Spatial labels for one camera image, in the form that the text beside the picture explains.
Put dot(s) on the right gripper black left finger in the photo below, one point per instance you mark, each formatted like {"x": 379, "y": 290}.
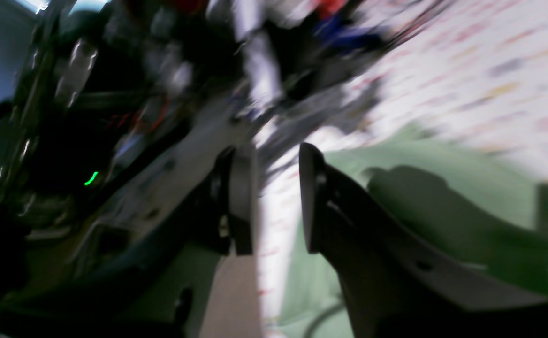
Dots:
{"x": 107, "y": 303}

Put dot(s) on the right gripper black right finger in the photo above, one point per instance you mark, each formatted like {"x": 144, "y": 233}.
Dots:
{"x": 395, "y": 285}

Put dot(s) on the light green T-shirt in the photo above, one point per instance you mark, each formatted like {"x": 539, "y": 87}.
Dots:
{"x": 489, "y": 217}

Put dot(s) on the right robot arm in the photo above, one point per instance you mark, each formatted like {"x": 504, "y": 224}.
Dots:
{"x": 147, "y": 141}

